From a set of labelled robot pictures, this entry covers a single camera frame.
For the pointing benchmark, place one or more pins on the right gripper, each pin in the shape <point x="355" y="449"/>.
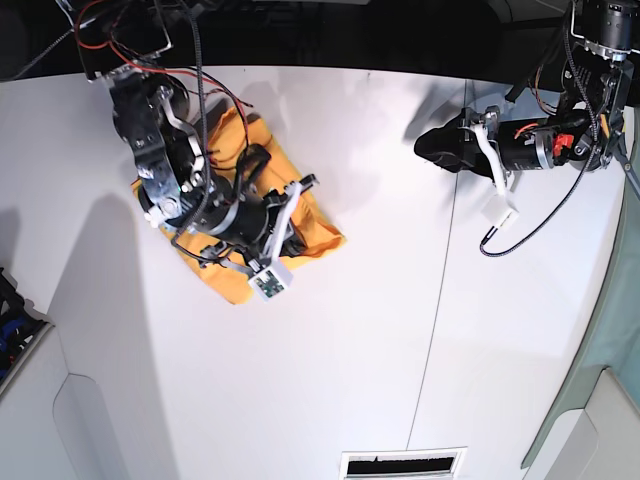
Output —
<point x="253" y="231"/>

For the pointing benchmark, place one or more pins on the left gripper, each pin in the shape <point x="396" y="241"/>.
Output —
<point x="520" y="145"/>

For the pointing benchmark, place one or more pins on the yellow t-shirt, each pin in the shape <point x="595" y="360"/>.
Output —
<point x="320" y="236"/>

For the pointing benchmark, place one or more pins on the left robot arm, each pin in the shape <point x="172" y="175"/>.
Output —
<point x="586" y="126"/>

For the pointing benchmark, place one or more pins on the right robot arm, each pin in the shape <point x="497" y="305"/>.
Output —
<point x="121" y="44"/>

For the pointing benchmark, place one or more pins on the blue clutter at left edge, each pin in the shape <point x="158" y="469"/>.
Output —
<point x="13" y="319"/>

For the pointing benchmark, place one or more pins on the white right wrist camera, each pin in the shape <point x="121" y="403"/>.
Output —
<point x="271" y="281"/>

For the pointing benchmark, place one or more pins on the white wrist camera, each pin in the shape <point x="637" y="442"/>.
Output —
<point x="500" y="212"/>
<point x="271" y="281"/>

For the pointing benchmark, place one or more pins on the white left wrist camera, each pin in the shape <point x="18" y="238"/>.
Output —
<point x="500" y="212"/>

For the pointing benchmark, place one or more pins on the orange handled scissors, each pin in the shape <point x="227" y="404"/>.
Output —
<point x="631" y="177"/>

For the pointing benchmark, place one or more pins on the table cable slot grommet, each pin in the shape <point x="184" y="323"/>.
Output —
<point x="411" y="464"/>

